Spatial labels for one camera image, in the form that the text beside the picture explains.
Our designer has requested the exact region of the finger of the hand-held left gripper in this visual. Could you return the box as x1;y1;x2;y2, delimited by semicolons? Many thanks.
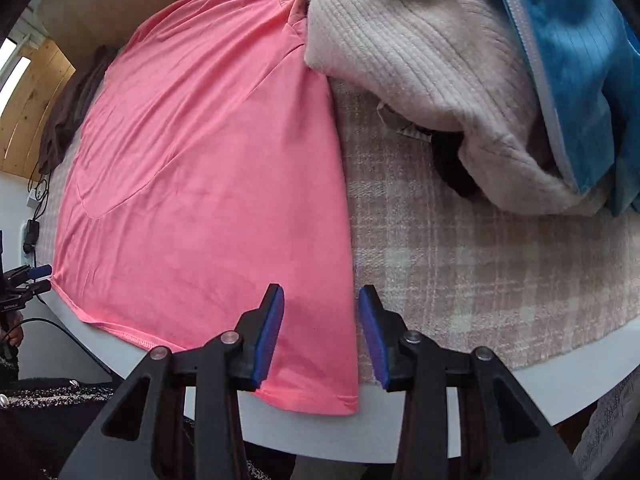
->
4;263;52;282
14;280;52;298

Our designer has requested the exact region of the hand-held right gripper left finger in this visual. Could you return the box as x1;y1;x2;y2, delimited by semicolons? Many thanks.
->
59;283;286;480

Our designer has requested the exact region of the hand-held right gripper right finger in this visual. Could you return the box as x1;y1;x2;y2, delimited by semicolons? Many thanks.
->
358;284;583;480

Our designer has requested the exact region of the pink t-shirt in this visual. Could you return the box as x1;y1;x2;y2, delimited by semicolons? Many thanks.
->
52;0;361;417

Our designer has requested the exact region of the person's left hand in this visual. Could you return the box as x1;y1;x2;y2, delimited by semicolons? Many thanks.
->
4;310;25;350

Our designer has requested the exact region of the beige plaid blanket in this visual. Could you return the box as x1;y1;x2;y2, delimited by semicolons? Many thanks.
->
37;77;640;388

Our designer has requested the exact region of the person's black tweed clothing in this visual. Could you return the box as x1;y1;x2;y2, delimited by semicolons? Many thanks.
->
0;377;251;480

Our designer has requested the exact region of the dark brown cloth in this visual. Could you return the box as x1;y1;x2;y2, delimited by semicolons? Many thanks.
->
39;45;118;176

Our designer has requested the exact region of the yellow pine wood panel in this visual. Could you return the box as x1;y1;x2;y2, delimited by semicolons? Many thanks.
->
0;37;76;178

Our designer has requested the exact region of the grey patterned cloth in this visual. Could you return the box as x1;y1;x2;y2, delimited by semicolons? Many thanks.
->
571;384;628;480

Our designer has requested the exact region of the cream fuzzy sweater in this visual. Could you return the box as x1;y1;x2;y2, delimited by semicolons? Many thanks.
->
303;0;618;217

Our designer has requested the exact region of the blue fleece jacket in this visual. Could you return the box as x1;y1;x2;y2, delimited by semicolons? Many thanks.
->
477;0;640;217

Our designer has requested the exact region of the black wall charger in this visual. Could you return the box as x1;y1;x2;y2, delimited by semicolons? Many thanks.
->
22;219;42;257

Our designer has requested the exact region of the black cable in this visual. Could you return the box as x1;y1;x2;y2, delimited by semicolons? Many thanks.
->
20;317;115;377

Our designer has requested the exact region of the white bed frame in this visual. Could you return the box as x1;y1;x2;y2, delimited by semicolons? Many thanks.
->
37;290;640;461

